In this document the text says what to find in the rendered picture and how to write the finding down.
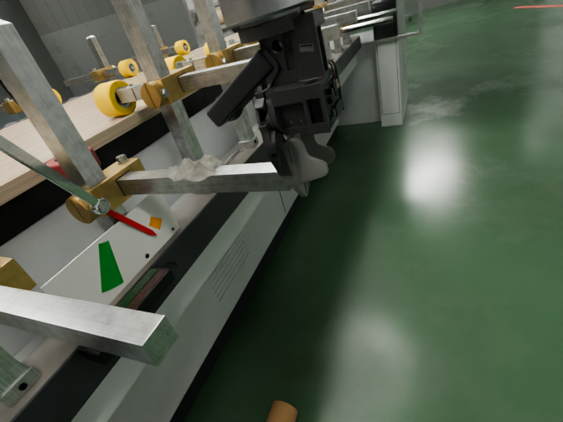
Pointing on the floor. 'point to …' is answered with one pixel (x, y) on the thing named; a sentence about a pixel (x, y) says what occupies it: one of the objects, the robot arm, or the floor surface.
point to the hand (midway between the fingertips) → (297, 187)
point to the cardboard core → (281, 412)
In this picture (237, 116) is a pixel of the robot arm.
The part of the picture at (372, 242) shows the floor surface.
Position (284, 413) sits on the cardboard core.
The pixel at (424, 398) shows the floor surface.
